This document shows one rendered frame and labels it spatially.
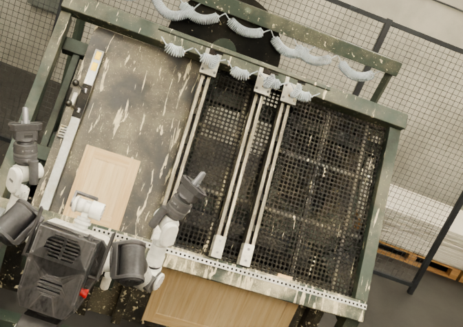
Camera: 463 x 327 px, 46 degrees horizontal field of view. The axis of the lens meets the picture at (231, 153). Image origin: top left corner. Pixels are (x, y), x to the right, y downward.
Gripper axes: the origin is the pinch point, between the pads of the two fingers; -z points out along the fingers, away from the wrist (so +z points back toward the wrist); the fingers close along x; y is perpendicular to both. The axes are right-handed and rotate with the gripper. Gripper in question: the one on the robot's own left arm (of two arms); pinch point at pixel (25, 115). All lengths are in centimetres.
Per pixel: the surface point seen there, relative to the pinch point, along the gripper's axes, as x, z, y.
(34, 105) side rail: 23, 14, -91
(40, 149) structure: 26, 38, -87
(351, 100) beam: 200, 2, -33
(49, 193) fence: 26, 57, -69
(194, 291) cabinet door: 108, 122, -49
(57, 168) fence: 31, 45, -73
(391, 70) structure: 253, -16, -53
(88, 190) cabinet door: 46, 56, -66
